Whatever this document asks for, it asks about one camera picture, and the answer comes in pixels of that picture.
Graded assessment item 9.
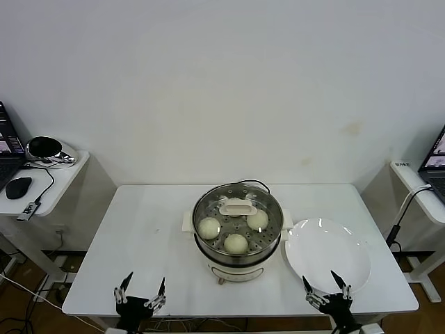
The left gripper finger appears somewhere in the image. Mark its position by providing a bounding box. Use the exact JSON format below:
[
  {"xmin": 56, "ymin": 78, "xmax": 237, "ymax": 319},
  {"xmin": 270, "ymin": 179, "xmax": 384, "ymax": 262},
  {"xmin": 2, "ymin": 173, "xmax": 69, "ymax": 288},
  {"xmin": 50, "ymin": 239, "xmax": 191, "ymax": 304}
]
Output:
[
  {"xmin": 113, "ymin": 271, "xmax": 134, "ymax": 304},
  {"xmin": 144, "ymin": 277, "xmax": 168, "ymax": 311}
]

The round glass pot lid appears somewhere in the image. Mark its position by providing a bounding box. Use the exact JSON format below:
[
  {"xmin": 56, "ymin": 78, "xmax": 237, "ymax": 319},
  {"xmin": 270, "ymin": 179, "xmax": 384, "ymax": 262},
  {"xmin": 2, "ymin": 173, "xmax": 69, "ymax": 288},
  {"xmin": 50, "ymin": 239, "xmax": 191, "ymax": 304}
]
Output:
[{"xmin": 193, "ymin": 184, "xmax": 283, "ymax": 246}]

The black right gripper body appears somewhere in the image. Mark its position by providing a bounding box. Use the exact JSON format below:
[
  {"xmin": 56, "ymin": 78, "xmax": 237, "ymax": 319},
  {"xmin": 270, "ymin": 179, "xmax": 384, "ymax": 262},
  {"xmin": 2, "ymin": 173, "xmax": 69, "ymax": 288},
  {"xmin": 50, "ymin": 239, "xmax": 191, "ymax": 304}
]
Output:
[{"xmin": 318, "ymin": 293, "xmax": 362, "ymax": 331}]

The black cable with adapter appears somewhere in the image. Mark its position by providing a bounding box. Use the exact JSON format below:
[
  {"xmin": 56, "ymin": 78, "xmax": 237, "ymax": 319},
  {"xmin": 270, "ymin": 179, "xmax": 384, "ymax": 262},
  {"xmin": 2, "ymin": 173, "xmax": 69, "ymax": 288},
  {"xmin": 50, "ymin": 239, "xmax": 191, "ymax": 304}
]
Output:
[{"xmin": 385, "ymin": 184, "xmax": 434, "ymax": 252}]

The black floor cable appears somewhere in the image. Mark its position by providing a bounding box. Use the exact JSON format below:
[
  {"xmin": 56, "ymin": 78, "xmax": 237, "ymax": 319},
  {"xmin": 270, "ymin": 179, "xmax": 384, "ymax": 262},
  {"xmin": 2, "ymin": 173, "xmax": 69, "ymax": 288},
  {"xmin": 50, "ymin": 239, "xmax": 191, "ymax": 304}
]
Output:
[{"xmin": 34, "ymin": 255, "xmax": 70, "ymax": 303}]

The white electric cooker base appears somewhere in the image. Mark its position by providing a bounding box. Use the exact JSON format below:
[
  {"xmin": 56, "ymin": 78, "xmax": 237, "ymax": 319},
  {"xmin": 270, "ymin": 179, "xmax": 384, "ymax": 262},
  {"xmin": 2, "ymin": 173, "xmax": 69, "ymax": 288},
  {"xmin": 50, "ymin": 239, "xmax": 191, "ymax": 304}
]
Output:
[{"xmin": 184, "ymin": 228, "xmax": 290, "ymax": 287}]

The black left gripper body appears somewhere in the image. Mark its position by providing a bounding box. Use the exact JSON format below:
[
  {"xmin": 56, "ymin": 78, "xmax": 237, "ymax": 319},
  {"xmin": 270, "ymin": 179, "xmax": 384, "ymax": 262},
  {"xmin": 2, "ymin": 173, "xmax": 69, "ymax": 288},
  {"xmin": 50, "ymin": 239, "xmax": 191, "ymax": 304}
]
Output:
[{"xmin": 115, "ymin": 295, "xmax": 156, "ymax": 331}]

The black usb hub cable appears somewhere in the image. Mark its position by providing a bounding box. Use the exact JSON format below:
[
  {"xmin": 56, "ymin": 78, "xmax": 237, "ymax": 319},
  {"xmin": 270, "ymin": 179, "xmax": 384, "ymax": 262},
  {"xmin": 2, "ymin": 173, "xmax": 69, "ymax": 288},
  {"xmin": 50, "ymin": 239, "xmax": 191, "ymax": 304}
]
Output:
[{"xmin": 19, "ymin": 161, "xmax": 55, "ymax": 205}]

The black laptop with dark screen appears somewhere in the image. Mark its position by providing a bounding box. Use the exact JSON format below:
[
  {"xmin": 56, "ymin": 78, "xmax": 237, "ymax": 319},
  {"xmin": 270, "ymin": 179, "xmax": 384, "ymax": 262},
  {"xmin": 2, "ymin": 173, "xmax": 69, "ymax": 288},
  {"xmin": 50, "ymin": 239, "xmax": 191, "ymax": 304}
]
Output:
[{"xmin": 0, "ymin": 101, "xmax": 27, "ymax": 191}]

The white steamed baozi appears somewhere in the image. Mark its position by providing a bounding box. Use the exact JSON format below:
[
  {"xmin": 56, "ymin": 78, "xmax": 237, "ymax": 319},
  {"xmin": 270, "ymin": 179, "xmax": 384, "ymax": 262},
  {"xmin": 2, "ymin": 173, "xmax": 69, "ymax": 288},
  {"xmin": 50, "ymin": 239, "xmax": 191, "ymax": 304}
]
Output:
[
  {"xmin": 226, "ymin": 197, "xmax": 245, "ymax": 218},
  {"xmin": 223, "ymin": 233, "xmax": 249, "ymax": 255},
  {"xmin": 197, "ymin": 218, "xmax": 221, "ymax": 241},
  {"xmin": 246, "ymin": 210, "xmax": 270, "ymax": 231}
]

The black computer mouse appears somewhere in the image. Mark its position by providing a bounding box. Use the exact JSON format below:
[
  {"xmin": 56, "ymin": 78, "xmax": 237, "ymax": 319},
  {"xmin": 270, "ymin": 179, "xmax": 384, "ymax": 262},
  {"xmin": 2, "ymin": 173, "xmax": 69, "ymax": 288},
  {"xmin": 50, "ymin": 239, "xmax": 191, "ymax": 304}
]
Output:
[{"xmin": 5, "ymin": 176, "xmax": 33, "ymax": 200}]

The black cooker power cord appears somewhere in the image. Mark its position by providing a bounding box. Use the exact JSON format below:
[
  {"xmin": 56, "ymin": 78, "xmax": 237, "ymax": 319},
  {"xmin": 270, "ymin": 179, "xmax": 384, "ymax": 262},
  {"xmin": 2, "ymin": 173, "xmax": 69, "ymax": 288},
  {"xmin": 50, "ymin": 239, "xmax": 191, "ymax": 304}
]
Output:
[{"xmin": 236, "ymin": 179, "xmax": 271, "ymax": 194}]

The steel steamer basket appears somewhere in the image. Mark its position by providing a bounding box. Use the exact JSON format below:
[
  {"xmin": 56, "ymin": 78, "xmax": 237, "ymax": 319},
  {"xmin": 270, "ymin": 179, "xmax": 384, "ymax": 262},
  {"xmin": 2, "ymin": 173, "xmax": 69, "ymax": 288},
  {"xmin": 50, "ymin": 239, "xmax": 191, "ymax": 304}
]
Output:
[{"xmin": 180, "ymin": 183, "xmax": 293, "ymax": 260}]

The white side table with headset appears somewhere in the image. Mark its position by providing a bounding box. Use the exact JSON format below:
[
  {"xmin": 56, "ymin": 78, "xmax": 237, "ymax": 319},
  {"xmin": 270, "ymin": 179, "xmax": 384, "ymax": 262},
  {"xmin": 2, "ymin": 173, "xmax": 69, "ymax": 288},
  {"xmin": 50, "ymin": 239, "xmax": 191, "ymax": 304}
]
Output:
[{"xmin": 0, "ymin": 149, "xmax": 90, "ymax": 279}]

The small grey usb hub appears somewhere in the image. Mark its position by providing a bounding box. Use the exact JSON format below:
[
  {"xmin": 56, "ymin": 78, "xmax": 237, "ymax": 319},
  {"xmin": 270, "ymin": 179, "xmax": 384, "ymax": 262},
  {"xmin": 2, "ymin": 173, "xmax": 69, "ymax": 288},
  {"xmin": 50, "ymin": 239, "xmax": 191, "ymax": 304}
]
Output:
[{"xmin": 16, "ymin": 200, "xmax": 39, "ymax": 223}]

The chrome and black headset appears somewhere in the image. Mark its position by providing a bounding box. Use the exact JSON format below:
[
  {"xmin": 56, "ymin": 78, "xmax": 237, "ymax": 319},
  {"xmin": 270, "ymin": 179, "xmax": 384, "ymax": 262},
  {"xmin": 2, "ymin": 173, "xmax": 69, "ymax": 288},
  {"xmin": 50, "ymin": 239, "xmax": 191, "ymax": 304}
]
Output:
[{"xmin": 26, "ymin": 136, "xmax": 77, "ymax": 170}]

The white laptop cable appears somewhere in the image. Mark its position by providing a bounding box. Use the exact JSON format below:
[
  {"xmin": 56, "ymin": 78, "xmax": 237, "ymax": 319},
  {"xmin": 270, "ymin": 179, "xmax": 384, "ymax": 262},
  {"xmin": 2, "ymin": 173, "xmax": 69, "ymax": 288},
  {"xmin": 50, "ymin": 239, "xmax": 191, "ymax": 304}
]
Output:
[{"xmin": 403, "ymin": 183, "xmax": 434, "ymax": 209}]

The white side table with label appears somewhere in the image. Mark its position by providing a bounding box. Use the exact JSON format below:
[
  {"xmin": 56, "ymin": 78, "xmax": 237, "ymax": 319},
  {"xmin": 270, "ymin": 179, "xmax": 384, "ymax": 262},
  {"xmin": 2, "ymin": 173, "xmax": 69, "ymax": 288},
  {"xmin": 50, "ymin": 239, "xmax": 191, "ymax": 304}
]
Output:
[{"xmin": 388, "ymin": 158, "xmax": 445, "ymax": 303}]

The large white plate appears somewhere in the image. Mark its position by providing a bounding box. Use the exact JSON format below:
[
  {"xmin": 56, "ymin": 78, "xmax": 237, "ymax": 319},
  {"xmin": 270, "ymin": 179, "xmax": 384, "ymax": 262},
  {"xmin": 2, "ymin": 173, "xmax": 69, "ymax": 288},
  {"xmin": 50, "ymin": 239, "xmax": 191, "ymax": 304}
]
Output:
[{"xmin": 284, "ymin": 218, "xmax": 371, "ymax": 296}]

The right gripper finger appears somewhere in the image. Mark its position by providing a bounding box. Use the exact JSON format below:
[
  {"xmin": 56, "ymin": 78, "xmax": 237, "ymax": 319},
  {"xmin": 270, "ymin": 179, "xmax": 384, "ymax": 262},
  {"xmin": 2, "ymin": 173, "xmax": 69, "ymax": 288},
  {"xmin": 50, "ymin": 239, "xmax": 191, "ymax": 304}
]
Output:
[
  {"xmin": 330, "ymin": 270, "xmax": 355, "ymax": 301},
  {"xmin": 301, "ymin": 276, "xmax": 330, "ymax": 309}
]

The white floor cable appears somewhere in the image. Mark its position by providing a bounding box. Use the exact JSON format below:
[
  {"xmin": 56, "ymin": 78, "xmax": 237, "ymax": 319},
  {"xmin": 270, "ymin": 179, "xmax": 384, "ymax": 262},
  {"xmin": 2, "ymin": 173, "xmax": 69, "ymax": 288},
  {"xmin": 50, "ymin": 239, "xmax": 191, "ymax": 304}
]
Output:
[{"xmin": 0, "ymin": 273, "xmax": 63, "ymax": 309}]

